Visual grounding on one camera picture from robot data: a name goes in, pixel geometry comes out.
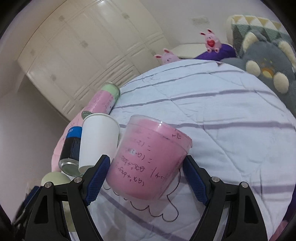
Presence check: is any purple cushion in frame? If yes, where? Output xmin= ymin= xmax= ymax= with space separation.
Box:
xmin=194 ymin=44 xmax=236 ymax=61

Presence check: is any pink bunny toy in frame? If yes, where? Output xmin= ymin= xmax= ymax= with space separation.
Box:
xmin=200 ymin=29 xmax=222 ymax=53
xmin=154 ymin=48 xmax=180 ymax=65

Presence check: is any pink green cylinder can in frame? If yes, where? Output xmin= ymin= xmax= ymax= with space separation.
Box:
xmin=81 ymin=82 xmax=120 ymax=119

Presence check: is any white striped quilt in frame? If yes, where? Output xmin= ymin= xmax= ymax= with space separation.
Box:
xmin=89 ymin=60 xmax=295 ymax=240

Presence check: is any pink folded blanket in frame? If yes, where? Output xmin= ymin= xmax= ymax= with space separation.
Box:
xmin=51 ymin=108 xmax=86 ymax=173

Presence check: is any pale green cylinder cup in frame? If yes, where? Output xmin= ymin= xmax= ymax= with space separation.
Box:
xmin=41 ymin=172 xmax=71 ymax=186

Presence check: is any black blue drink can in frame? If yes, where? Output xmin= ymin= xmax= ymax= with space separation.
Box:
xmin=59 ymin=126 xmax=82 ymax=177

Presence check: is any pink bunny toy right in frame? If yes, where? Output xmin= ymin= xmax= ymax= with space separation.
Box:
xmin=200 ymin=29 xmax=222 ymax=53

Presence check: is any pink clear plastic cup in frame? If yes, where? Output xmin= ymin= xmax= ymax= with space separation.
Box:
xmin=106 ymin=115 xmax=192 ymax=201

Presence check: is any white paper cup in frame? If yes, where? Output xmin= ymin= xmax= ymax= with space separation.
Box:
xmin=79 ymin=113 xmax=120 ymax=174

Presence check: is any triangle pattern quilted pillow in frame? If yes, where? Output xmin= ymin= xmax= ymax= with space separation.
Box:
xmin=226 ymin=15 xmax=292 ymax=57

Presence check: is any cream wardrobe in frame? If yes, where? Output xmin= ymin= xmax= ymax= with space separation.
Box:
xmin=18 ymin=1 xmax=170 ymax=120

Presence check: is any pink bunny toy left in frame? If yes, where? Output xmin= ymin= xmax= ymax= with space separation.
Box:
xmin=154 ymin=48 xmax=180 ymax=65

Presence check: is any grey plush toy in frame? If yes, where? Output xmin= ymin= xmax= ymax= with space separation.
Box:
xmin=221 ymin=30 xmax=295 ymax=115

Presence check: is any white low shelf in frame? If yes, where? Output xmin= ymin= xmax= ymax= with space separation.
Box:
xmin=171 ymin=44 xmax=206 ymax=59

